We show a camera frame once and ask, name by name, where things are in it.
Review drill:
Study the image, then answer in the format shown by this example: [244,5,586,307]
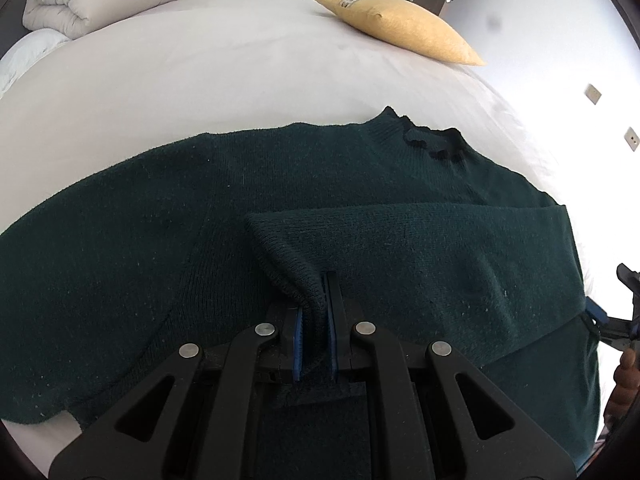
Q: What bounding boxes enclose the person's right hand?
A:
[602,347,640,433]

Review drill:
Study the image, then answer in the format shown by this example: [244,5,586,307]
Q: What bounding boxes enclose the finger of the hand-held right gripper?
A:
[584,297,640,352]
[617,262,640,302]

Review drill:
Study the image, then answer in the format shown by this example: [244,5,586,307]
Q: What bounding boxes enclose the dark green knit sweater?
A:
[0,106,601,480]

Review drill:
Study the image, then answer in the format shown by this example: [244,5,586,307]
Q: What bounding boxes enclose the yellow pillow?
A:
[313,0,487,67]

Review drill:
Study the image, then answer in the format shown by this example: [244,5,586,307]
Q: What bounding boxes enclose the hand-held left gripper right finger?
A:
[322,271,578,480]

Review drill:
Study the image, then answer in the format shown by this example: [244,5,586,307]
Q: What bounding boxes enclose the white pillow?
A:
[0,29,71,98]

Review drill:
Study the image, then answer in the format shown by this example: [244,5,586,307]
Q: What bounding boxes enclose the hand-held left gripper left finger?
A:
[48,304,306,480]

